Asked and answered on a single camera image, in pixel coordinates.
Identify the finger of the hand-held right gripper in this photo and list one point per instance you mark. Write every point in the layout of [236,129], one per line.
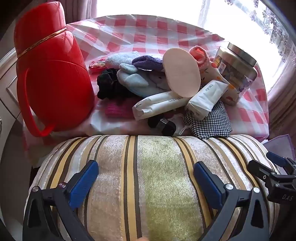
[259,168]
[276,157]

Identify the pink patterned curtain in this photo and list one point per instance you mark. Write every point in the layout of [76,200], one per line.
[282,97]
[81,9]

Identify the white dresser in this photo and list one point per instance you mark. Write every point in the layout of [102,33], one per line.
[9,88]

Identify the small black sock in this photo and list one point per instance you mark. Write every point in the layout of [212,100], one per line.
[161,125]

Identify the white soft packet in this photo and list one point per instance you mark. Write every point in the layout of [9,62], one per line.
[205,97]
[157,104]

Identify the black scrunchie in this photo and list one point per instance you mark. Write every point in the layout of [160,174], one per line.
[111,88]

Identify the pink plush sock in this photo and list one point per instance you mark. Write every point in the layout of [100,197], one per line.
[198,55]

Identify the round beige pad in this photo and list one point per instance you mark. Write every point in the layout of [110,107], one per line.
[181,71]

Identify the purple knitted sock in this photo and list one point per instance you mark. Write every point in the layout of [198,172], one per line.
[145,62]

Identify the white floral cloth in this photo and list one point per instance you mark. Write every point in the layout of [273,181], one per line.
[231,92]

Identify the purple cardboard box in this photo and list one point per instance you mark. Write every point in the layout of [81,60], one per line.
[281,143]

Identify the pale blue plush sock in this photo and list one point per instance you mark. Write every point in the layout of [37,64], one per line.
[134,81]

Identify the striped velvet cushion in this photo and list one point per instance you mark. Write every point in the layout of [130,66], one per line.
[157,185]

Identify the houndstooth cloth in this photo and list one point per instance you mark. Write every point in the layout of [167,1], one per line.
[212,125]

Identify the white face mask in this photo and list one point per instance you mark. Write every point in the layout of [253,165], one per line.
[182,126]

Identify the pink knitted cloth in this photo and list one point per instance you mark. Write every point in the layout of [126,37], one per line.
[120,110]

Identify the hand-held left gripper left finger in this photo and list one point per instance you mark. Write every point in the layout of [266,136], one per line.
[84,183]

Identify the red thermos jug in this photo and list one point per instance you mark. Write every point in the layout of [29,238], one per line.
[57,76]

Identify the red checkered plastic tablecloth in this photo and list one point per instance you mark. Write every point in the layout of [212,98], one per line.
[148,30]

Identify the pink printed scarf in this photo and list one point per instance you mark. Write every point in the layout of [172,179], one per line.
[98,65]

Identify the white lace curtain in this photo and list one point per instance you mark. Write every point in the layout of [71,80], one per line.
[275,27]

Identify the light blue terry sock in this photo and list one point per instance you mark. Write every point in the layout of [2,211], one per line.
[120,60]

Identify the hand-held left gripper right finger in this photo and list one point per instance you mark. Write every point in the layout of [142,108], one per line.
[208,185]

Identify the glass jar with metal lid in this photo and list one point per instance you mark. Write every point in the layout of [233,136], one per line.
[233,69]

